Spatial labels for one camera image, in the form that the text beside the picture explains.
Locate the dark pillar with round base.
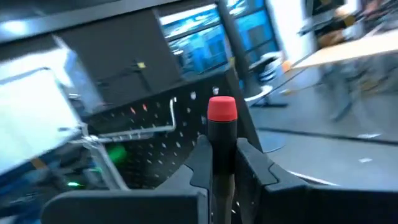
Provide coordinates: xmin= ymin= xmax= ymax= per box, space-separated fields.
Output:
xmin=215 ymin=0 xmax=276 ymax=105

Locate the black metal pegboard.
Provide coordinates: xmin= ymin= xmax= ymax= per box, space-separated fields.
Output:
xmin=83 ymin=67 xmax=264 ymax=224

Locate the light wooden table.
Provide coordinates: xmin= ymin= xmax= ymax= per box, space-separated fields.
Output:
xmin=292 ymin=29 xmax=398 ymax=71

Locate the grey round floor stand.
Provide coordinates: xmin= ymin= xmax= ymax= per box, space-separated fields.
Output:
xmin=257 ymin=129 xmax=287 ymax=154

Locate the black shelving unit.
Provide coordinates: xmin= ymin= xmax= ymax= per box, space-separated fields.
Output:
xmin=0 ymin=0 xmax=280 ymax=108

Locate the black red-capped screwdriver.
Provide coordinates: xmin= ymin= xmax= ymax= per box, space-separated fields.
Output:
xmin=206 ymin=95 xmax=239 ymax=224

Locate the long silver wire rail hook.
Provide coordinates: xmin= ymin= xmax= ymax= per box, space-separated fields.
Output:
xmin=98 ymin=96 xmax=178 ymax=141

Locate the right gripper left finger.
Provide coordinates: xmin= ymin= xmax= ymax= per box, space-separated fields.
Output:
xmin=42 ymin=135 xmax=214 ymax=224

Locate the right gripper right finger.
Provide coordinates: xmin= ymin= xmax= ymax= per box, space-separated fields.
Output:
xmin=236 ymin=138 xmax=398 ymax=224

